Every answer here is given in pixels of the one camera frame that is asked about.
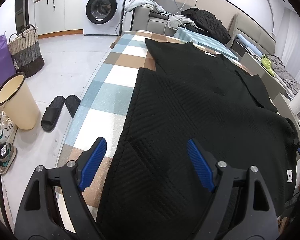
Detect purple bag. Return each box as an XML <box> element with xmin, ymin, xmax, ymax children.
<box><xmin>0</xmin><ymin>35</ymin><xmax>16</xmax><ymax>86</ymax></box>

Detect black slipper near bin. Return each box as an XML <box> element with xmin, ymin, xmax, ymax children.
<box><xmin>41</xmin><ymin>96</ymin><xmax>65</xmax><ymax>132</ymax></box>

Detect grey crumpled bedding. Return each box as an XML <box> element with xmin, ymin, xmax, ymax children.
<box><xmin>266</xmin><ymin>54</ymin><xmax>300</xmax><ymax>97</ymax></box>

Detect grey green sneaker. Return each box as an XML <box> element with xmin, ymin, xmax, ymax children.
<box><xmin>0</xmin><ymin>142</ymin><xmax>17</xmax><ymax>175</ymax></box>

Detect beige plastic trash bin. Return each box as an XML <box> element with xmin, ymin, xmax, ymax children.
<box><xmin>0</xmin><ymin>72</ymin><xmax>40</xmax><ymax>130</ymax></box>

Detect grey sofa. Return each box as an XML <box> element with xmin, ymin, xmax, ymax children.
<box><xmin>132</xmin><ymin>0</ymin><xmax>181</xmax><ymax>36</ymax></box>

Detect light blue pillow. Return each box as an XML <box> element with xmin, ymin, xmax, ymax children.
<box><xmin>237</xmin><ymin>34</ymin><xmax>263</xmax><ymax>57</ymax></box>

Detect white cabinet with wood counter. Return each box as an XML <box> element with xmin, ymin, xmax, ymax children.
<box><xmin>34</xmin><ymin>0</ymin><xmax>84</xmax><ymax>38</ymax></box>

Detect black quilted jacket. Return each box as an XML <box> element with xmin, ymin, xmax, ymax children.
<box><xmin>181</xmin><ymin>8</ymin><xmax>231</xmax><ymax>44</ymax></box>

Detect lime green toy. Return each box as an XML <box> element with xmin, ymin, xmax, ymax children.
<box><xmin>261</xmin><ymin>55</ymin><xmax>275</xmax><ymax>77</ymax></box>

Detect white front-load washing machine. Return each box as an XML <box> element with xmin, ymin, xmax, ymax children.
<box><xmin>83</xmin><ymin>0</ymin><xmax>125</xmax><ymax>36</ymax></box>

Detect light blue plaid folded blanket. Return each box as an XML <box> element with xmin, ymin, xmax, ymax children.
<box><xmin>173</xmin><ymin>28</ymin><xmax>238</xmax><ymax>61</ymax></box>

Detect black knitted sweater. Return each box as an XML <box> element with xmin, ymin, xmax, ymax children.
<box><xmin>96</xmin><ymin>39</ymin><xmax>298</xmax><ymax>239</ymax></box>

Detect white grey clothes pile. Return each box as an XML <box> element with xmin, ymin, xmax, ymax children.
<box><xmin>167</xmin><ymin>15</ymin><xmax>197</xmax><ymax>30</ymax></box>

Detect woven two-tone laundry basket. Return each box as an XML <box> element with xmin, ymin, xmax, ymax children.
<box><xmin>8</xmin><ymin>24</ymin><xmax>45</xmax><ymax>78</ymax></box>

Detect white green sneakers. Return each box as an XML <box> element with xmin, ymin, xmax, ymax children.
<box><xmin>0</xmin><ymin>111</ymin><xmax>18</xmax><ymax>144</ymax></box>

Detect plaid checkered bed sheet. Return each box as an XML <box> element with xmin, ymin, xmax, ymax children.
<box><xmin>55</xmin><ymin>30</ymin><xmax>256</xmax><ymax>210</ymax></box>

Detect black slipper near bed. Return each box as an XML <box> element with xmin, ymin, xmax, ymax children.
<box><xmin>65</xmin><ymin>95</ymin><xmax>81</xmax><ymax>118</ymax></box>

